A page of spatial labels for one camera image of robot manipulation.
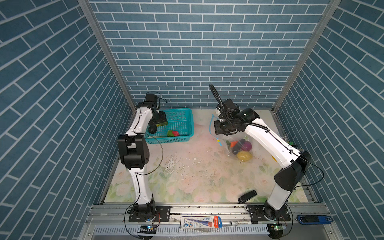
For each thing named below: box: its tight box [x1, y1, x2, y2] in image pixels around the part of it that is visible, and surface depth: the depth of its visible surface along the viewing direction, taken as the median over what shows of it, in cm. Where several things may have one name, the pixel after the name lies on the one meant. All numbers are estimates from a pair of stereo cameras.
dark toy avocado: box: [148, 125, 157, 134], surface depth 105 cm
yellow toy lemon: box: [236, 151, 253, 162], surface depth 91 cm
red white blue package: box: [180, 216, 223, 229], surface depth 72 cm
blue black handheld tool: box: [297, 214, 334, 225], surface depth 71 cm
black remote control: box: [238, 190, 258, 204], surface depth 79 cm
